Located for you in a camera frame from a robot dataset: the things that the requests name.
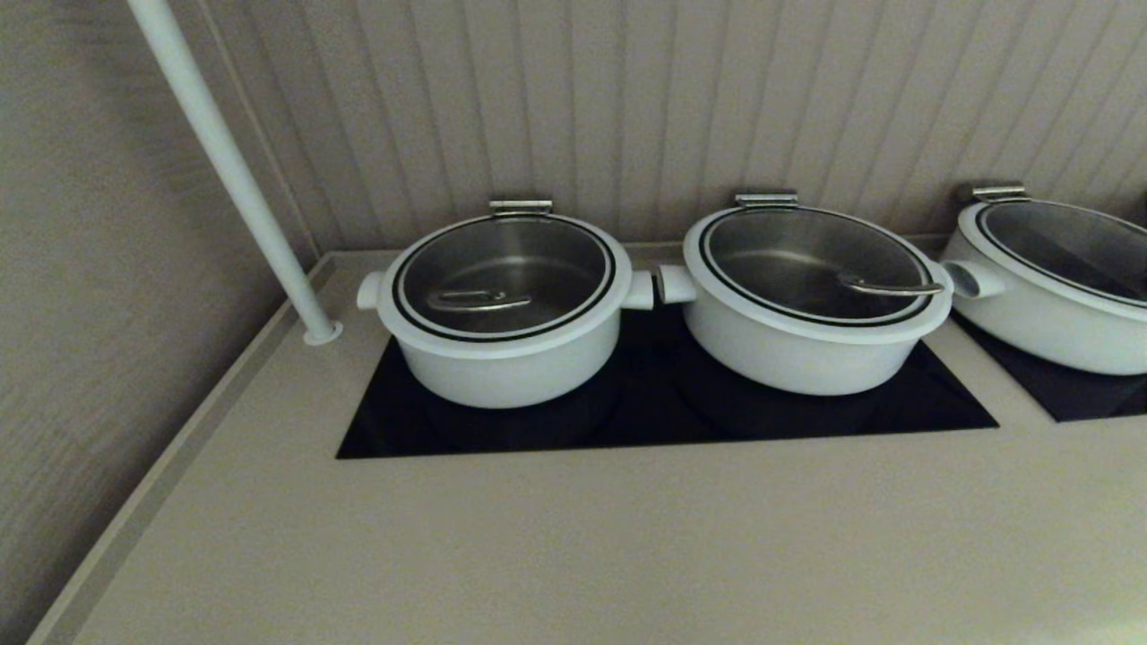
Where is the white support pole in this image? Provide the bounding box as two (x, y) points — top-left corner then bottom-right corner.
(125, 0), (344, 347)

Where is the large black glass cooktop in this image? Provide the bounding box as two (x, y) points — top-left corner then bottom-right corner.
(336, 309), (1000, 460)

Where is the white pot steel interior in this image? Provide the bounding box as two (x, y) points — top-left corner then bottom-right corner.
(941, 184), (1147, 375)
(357, 199), (655, 410)
(657, 193), (955, 397)

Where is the small black glass cooktop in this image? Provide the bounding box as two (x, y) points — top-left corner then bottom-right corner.
(952, 312), (1147, 423)

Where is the glass lid white rim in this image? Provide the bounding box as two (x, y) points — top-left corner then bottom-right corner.
(376, 212), (634, 361)
(957, 199), (1147, 322)
(683, 205), (954, 346)

